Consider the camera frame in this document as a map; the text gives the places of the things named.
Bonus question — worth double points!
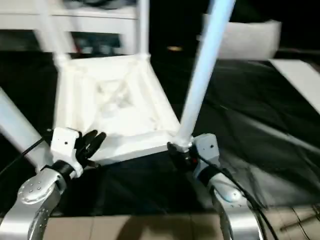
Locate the light grey pillow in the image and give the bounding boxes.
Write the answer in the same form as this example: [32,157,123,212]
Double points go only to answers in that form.
[198,14,283,62]

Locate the white glass-door cabinet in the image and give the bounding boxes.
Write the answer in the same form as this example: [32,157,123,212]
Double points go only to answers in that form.
[0,0,142,56]

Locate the black work mat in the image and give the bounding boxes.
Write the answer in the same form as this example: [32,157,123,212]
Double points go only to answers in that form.
[0,49,320,217]

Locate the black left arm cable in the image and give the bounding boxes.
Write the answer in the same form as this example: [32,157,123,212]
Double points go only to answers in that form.
[0,134,54,178]

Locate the white flat board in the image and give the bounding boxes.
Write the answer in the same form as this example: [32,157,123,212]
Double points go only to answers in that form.
[269,58,320,115]

